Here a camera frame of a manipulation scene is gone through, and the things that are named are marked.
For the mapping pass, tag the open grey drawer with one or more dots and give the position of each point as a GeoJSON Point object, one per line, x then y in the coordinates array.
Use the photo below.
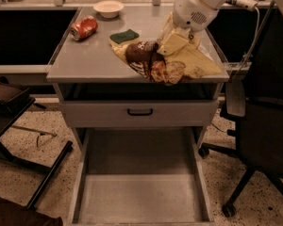
{"type": "Point", "coordinates": [140, 178]}

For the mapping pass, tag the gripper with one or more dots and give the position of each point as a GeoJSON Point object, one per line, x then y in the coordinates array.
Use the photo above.
{"type": "Point", "coordinates": [191, 13]}

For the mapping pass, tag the closed top drawer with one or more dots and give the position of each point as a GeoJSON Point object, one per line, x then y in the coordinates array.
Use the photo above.
{"type": "Point", "coordinates": [112, 114]}

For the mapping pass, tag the green yellow sponge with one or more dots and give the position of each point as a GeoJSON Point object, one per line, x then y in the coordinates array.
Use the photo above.
{"type": "Point", "coordinates": [121, 38]}

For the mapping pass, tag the crushed red soda can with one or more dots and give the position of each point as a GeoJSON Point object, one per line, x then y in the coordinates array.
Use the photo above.
{"type": "Point", "coordinates": [84, 28]}

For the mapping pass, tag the white bowl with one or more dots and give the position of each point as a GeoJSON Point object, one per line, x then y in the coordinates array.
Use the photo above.
{"type": "Point", "coordinates": [108, 9]}

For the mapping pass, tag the black office chair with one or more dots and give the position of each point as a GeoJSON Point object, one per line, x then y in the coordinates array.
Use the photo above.
{"type": "Point", "coordinates": [255, 104]}

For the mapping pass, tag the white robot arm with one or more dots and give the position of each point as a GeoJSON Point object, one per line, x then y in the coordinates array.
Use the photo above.
{"type": "Point", "coordinates": [189, 17]}

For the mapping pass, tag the white power strip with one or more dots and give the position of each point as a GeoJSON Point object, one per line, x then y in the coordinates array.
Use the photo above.
{"type": "Point", "coordinates": [247, 4]}

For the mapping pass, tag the grey drawer cabinet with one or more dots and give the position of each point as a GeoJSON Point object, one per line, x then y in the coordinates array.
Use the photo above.
{"type": "Point", "coordinates": [89, 71]}

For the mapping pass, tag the dark brown cloth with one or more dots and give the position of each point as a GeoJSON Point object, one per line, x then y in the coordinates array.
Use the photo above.
{"type": "Point", "coordinates": [13, 214]}

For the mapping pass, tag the brown chip bag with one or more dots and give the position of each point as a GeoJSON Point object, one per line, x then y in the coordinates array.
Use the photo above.
{"type": "Point", "coordinates": [182, 66]}

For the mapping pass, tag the black drawer handle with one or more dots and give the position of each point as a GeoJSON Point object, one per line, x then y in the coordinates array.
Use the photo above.
{"type": "Point", "coordinates": [140, 112]}

